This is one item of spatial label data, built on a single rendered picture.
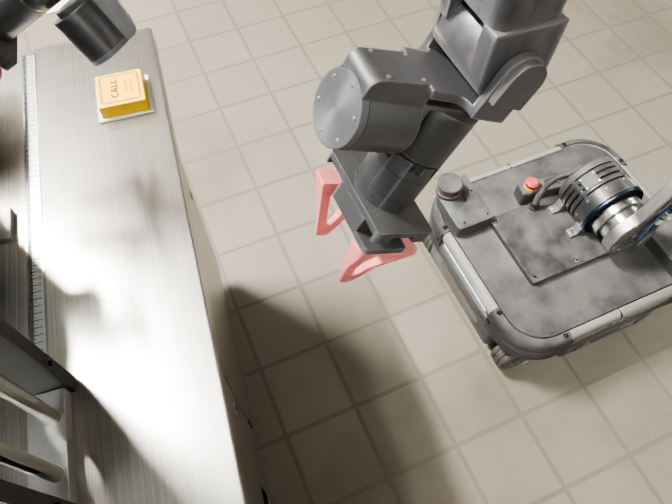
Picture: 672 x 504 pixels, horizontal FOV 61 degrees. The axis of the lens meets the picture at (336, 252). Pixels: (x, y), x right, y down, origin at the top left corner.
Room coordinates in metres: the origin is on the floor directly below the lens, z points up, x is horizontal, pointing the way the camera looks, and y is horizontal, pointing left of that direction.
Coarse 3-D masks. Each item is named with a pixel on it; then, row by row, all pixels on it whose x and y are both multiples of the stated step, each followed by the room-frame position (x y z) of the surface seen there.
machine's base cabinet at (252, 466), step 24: (192, 216) 0.65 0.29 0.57; (216, 264) 0.75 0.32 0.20; (216, 288) 0.59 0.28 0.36; (216, 312) 0.48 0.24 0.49; (216, 336) 0.39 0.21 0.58; (240, 384) 0.40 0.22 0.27; (240, 408) 0.32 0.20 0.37; (240, 432) 0.24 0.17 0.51; (240, 456) 0.18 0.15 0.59; (264, 480) 0.21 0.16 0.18
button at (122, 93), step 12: (120, 72) 0.68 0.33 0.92; (132, 72) 0.68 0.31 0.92; (96, 84) 0.66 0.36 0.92; (108, 84) 0.66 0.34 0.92; (120, 84) 0.66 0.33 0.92; (132, 84) 0.66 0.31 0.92; (144, 84) 0.67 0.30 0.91; (108, 96) 0.63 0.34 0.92; (120, 96) 0.63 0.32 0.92; (132, 96) 0.63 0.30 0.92; (144, 96) 0.63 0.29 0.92; (108, 108) 0.61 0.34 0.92; (120, 108) 0.61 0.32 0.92; (132, 108) 0.62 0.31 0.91; (144, 108) 0.62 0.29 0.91
